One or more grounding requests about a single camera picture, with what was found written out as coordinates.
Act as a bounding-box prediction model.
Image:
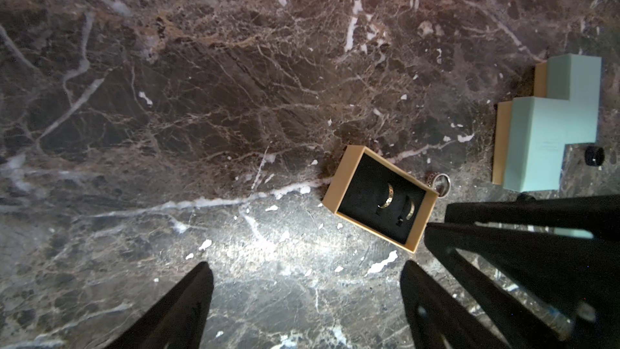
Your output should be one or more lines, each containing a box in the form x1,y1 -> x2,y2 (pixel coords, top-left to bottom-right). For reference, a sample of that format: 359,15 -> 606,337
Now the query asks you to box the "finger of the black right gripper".
425,224 -> 619,348
444,195 -> 619,240

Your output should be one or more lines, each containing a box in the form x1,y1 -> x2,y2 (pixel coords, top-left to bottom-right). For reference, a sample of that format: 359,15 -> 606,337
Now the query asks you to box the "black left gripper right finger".
400,260 -> 507,348

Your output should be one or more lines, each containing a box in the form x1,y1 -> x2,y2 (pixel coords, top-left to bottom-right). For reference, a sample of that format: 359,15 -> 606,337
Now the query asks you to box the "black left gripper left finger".
108,261 -> 214,348

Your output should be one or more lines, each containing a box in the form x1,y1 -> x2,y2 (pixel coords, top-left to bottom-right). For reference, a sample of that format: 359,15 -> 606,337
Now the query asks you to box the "dark blue ring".
583,145 -> 605,167

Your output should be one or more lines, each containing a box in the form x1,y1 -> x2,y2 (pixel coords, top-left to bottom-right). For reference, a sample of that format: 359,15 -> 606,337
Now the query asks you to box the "gold band ring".
377,183 -> 395,210

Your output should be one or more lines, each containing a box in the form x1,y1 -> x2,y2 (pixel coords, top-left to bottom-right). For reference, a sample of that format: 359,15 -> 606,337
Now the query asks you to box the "thin silver ring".
425,172 -> 452,199

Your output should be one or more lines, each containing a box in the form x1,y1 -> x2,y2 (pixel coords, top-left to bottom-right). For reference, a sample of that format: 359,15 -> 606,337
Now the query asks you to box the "mint green box lid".
533,54 -> 602,104

